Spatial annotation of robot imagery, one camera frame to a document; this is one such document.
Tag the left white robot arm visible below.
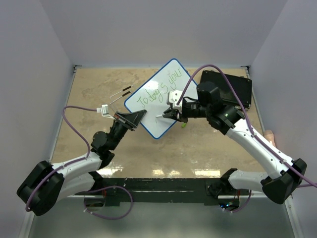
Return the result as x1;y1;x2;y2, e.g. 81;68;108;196
16;110;147;216

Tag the blue framed whiteboard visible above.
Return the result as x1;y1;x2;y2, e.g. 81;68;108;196
124;59;190;139

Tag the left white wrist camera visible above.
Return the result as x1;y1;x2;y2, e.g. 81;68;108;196
96;104;112;118

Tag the wire whiteboard stand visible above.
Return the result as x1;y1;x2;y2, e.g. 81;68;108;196
109;85;134;112

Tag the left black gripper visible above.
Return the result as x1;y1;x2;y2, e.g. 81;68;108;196
109;110;146;151

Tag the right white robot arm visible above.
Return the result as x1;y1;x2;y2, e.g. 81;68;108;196
163;82;307;204

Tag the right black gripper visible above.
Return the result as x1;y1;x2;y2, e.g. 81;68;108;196
164;101;211;123

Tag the black hard case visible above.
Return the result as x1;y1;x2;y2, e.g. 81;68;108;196
199;70;253;111

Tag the black base frame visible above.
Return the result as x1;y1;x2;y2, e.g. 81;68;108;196
73;177;250;208

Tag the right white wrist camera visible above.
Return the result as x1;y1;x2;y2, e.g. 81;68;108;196
166;90;183;111

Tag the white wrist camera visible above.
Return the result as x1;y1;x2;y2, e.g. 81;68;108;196
166;90;183;111
96;104;112;118

